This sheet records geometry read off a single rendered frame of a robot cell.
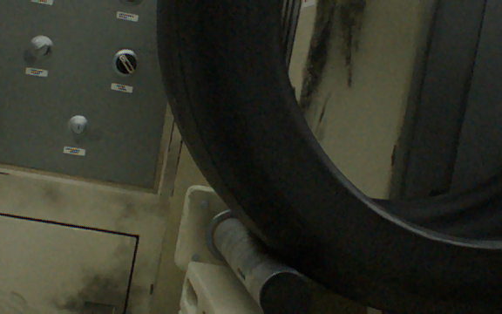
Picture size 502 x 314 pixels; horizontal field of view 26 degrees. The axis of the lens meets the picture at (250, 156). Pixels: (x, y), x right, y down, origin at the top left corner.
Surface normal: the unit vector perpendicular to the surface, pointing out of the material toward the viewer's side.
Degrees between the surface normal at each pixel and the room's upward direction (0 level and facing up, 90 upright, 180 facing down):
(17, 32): 90
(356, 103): 90
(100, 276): 90
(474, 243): 101
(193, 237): 90
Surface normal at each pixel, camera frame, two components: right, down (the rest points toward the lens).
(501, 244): 0.15, 0.26
